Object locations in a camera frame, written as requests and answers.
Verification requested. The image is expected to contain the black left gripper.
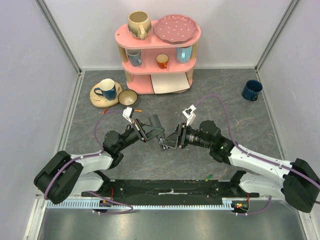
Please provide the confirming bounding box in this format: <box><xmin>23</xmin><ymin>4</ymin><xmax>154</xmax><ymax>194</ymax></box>
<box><xmin>116</xmin><ymin>117</ymin><xmax>165</xmax><ymax>152</ymax></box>

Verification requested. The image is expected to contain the black remote control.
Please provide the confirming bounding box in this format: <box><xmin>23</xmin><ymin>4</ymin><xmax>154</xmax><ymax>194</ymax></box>
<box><xmin>148</xmin><ymin>114</ymin><xmax>168</xmax><ymax>151</ymax></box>

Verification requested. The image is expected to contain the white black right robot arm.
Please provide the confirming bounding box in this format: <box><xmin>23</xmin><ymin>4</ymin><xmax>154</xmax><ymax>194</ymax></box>
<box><xmin>159</xmin><ymin>120</ymin><xmax>320</xmax><ymax>213</ymax></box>

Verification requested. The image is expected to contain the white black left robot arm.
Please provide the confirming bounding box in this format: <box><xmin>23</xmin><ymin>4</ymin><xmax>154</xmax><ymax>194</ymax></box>
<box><xmin>33</xmin><ymin>114</ymin><xmax>165</xmax><ymax>204</ymax></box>

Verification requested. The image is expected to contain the brown beige bowl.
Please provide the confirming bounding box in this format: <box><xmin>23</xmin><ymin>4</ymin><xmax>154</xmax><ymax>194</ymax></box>
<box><xmin>118</xmin><ymin>89</ymin><xmax>138</xmax><ymax>107</ymax></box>

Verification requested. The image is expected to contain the white flat board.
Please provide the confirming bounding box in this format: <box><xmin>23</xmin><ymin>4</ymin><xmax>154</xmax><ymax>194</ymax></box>
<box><xmin>150</xmin><ymin>72</ymin><xmax>191</xmax><ymax>94</ymax></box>

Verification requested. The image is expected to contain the green yellow battery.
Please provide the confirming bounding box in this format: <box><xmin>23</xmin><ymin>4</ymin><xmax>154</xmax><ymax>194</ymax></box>
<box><xmin>205</xmin><ymin>174</ymin><xmax>213</xmax><ymax>182</ymax></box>

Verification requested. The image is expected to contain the navy white mug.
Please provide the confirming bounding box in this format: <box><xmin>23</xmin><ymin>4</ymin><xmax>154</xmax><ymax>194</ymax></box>
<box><xmin>93</xmin><ymin>78</ymin><xmax>117</xmax><ymax>101</ymax></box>

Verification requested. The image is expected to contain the beige round coaster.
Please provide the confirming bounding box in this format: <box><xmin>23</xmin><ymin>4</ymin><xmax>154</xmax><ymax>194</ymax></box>
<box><xmin>89</xmin><ymin>82</ymin><xmax>123</xmax><ymax>108</ymax></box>

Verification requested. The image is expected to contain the small orange cup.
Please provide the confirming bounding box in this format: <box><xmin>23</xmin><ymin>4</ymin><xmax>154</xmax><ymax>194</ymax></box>
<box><xmin>156</xmin><ymin>53</ymin><xmax>169</xmax><ymax>69</ymax></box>

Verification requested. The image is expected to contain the pink three-tier shelf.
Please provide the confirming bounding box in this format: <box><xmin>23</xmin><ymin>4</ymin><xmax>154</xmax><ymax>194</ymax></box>
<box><xmin>115</xmin><ymin>24</ymin><xmax>201</xmax><ymax>95</ymax></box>

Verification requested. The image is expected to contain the grey blue mug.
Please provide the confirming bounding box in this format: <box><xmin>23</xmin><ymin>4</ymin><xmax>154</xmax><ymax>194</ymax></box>
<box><xmin>126</xmin><ymin>49</ymin><xmax>142</xmax><ymax>67</ymax></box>

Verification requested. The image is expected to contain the light blue mug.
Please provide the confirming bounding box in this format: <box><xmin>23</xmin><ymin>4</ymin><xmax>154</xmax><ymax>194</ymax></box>
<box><xmin>176</xmin><ymin>45</ymin><xmax>193</xmax><ymax>64</ymax></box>

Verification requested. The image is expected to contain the dark blue cup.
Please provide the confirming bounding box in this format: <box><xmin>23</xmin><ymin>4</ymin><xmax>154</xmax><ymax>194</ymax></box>
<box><xmin>241</xmin><ymin>79</ymin><xmax>263</xmax><ymax>102</ymax></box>

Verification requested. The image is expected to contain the pink dotted plate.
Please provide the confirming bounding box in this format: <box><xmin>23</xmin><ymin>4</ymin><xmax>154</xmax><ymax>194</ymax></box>
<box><xmin>154</xmin><ymin>14</ymin><xmax>199</xmax><ymax>44</ymax></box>

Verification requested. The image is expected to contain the beige ceramic mug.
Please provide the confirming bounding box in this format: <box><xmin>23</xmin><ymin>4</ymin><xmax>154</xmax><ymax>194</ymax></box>
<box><xmin>127</xmin><ymin>11</ymin><xmax>152</xmax><ymax>40</ymax></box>

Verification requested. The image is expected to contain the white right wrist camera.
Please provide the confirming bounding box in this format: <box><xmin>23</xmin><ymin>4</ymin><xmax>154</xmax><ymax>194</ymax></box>
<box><xmin>182</xmin><ymin>104</ymin><xmax>197</xmax><ymax>126</ymax></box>

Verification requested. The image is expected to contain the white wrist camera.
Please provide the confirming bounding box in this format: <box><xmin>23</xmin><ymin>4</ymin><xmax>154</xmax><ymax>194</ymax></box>
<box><xmin>182</xmin><ymin>104</ymin><xmax>197</xmax><ymax>126</ymax></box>
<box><xmin>122</xmin><ymin>106</ymin><xmax>135</xmax><ymax>124</ymax></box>

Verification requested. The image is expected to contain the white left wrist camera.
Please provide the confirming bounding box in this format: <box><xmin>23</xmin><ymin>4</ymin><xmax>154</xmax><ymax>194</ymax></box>
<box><xmin>122</xmin><ymin>106</ymin><xmax>135</xmax><ymax>124</ymax></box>

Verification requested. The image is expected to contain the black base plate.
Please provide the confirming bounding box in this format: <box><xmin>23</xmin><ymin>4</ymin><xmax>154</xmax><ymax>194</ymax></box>
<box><xmin>95</xmin><ymin>179</ymin><xmax>260</xmax><ymax>206</ymax></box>

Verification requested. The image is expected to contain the white slotted cable duct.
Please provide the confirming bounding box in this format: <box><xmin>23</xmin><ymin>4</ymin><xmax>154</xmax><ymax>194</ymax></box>
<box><xmin>46</xmin><ymin>198</ymin><xmax>235</xmax><ymax>211</ymax></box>

